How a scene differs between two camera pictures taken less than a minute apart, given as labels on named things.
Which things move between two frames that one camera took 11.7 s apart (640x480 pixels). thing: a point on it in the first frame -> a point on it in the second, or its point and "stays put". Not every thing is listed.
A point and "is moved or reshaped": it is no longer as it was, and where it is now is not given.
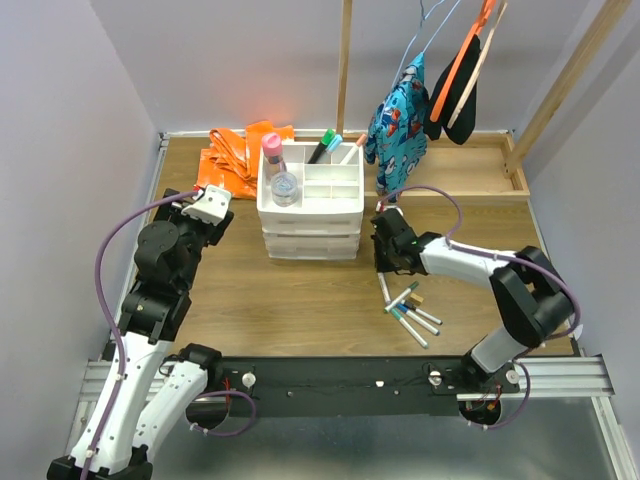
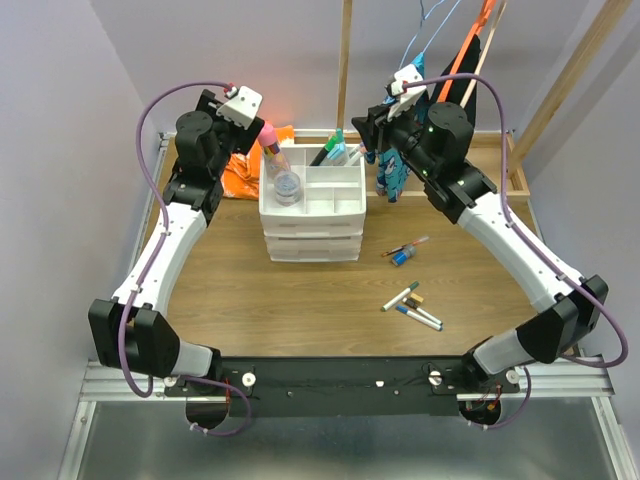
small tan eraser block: (418, 300) stays put
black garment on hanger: (465, 121) stays put
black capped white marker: (428, 316) stays put
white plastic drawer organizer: (326, 221) stays put
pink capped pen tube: (272, 153) is moved or reshaped
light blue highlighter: (334, 144) is moved or reshaped
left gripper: (171, 211) -> (244, 138)
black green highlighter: (327, 135) is moved or reshaped
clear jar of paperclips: (284, 189) stays put
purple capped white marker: (384, 287) -> (361, 145)
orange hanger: (485, 13) stays put
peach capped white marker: (359, 142) -> (353, 159)
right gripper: (380, 263) -> (377, 122)
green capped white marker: (408, 291) stays put
